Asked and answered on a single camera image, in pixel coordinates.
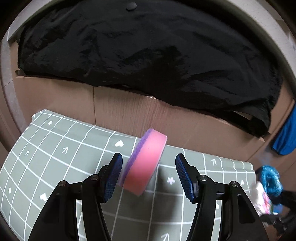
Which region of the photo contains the colourful tissue packet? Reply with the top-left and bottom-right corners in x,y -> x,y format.
250,181 -> 273,216

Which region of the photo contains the black hanging cloth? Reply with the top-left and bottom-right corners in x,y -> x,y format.
18,1 -> 282,137

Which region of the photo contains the green grid table mat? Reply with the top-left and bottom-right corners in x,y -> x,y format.
1,109 -> 255,240

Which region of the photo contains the pink purple round sponge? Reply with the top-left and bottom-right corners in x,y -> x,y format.
119,128 -> 168,196

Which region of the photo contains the blue hanging towel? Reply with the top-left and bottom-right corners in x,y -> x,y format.
271,106 -> 296,156

